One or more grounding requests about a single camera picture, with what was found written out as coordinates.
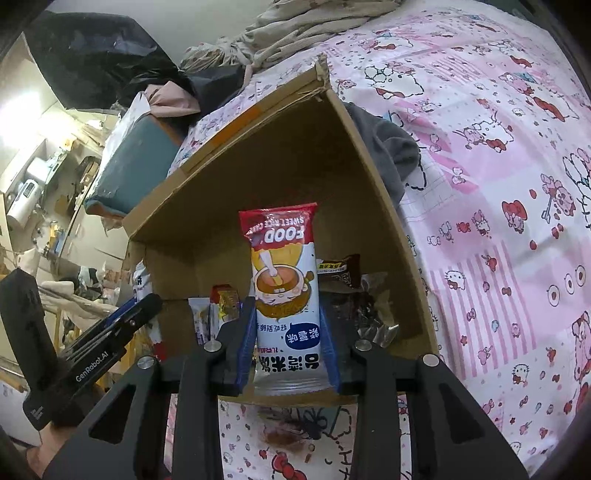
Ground white red bowl print packet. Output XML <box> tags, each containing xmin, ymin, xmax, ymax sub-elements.
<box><xmin>238</xmin><ymin>202</ymin><xmax>341</xmax><ymax>396</ymax></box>

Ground beige printed quilt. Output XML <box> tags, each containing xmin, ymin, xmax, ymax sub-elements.
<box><xmin>180</xmin><ymin>0</ymin><xmax>407</xmax><ymax>77</ymax></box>

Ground black cloth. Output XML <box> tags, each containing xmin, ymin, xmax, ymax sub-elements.
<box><xmin>187</xmin><ymin>65</ymin><xmax>252</xmax><ymax>109</ymax></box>

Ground white washing machine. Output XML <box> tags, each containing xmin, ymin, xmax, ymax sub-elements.
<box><xmin>7</xmin><ymin>157</ymin><xmax>52</xmax><ymax>228</ymax></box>

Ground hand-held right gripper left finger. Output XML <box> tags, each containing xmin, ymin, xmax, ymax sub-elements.
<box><xmin>65</xmin><ymin>298</ymin><xmax>257</xmax><ymax>480</ymax></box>

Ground brown cardboard box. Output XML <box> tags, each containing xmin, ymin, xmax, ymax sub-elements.
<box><xmin>122</xmin><ymin>53</ymin><xmax>441</xmax><ymax>403</ymax></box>

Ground white paper sheets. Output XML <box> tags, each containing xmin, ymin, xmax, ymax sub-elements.
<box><xmin>104</xmin><ymin>91</ymin><xmax>153</xmax><ymax>153</ymax></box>

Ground small white snack packet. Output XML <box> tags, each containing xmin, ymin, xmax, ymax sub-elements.
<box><xmin>188</xmin><ymin>296</ymin><xmax>214</xmax><ymax>347</ymax></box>

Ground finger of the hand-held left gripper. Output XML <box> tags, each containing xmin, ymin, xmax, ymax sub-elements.
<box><xmin>60</xmin><ymin>293</ymin><xmax>164</xmax><ymax>366</ymax></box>

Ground teal orange cushion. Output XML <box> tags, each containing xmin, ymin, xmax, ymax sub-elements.
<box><xmin>83</xmin><ymin>113</ymin><xmax>185</xmax><ymax>217</ymax></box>

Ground pink cloth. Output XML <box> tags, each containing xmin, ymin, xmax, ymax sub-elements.
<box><xmin>142</xmin><ymin>80</ymin><xmax>204</xmax><ymax>118</ymax></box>

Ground black plastic bag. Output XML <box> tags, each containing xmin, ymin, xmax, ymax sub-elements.
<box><xmin>28</xmin><ymin>10</ymin><xmax>185</xmax><ymax>112</ymax></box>

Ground dark brown snack packet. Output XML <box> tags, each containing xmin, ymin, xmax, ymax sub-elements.
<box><xmin>316</xmin><ymin>254</ymin><xmax>363</xmax><ymax>291</ymax></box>

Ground clear wrapper brown snack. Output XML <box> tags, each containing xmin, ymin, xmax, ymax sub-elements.
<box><xmin>261</xmin><ymin>411</ymin><xmax>326</xmax><ymax>464</ymax></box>

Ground clear plastic snack wrapper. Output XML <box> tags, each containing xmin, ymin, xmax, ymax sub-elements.
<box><xmin>342</xmin><ymin>272</ymin><xmax>398</xmax><ymax>348</ymax></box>

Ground dark grey cloth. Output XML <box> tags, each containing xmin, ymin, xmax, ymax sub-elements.
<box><xmin>348</xmin><ymin>104</ymin><xmax>421</xmax><ymax>208</ymax></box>

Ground small red yellow snack packet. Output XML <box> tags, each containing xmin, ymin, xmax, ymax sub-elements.
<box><xmin>210</xmin><ymin>285</ymin><xmax>242</xmax><ymax>324</ymax></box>

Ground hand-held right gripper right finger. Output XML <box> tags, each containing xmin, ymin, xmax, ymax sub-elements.
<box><xmin>320</xmin><ymin>300</ymin><xmax>527</xmax><ymax>480</ymax></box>

